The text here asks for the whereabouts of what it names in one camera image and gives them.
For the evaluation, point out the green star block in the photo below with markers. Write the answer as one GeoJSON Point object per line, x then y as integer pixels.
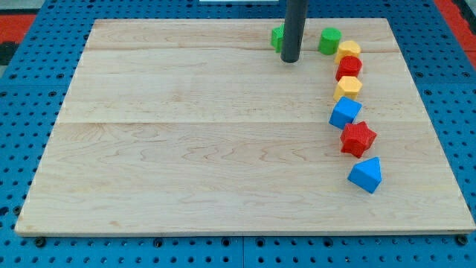
{"type": "Point", "coordinates": [277, 38]}

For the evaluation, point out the red star block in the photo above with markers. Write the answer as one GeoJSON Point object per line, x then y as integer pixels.
{"type": "Point", "coordinates": [357, 138]}

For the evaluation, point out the blue triangle block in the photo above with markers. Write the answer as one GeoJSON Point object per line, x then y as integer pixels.
{"type": "Point", "coordinates": [367, 174]}

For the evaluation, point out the wooden board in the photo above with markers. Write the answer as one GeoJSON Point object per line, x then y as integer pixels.
{"type": "Point", "coordinates": [195, 127]}

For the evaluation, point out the blue cube block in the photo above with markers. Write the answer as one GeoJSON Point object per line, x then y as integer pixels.
{"type": "Point", "coordinates": [344, 112]}

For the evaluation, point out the yellow hexagon block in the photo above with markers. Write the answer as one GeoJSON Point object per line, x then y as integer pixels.
{"type": "Point", "coordinates": [347, 86]}

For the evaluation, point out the green cylinder block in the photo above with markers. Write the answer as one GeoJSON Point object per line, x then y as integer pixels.
{"type": "Point", "coordinates": [329, 41]}

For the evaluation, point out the red cylinder block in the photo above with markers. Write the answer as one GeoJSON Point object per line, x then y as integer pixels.
{"type": "Point", "coordinates": [348, 66]}

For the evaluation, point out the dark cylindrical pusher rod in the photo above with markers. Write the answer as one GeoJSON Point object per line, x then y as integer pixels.
{"type": "Point", "coordinates": [295, 19]}

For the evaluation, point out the yellow heart block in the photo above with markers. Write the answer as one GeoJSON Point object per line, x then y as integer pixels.
{"type": "Point", "coordinates": [347, 48]}

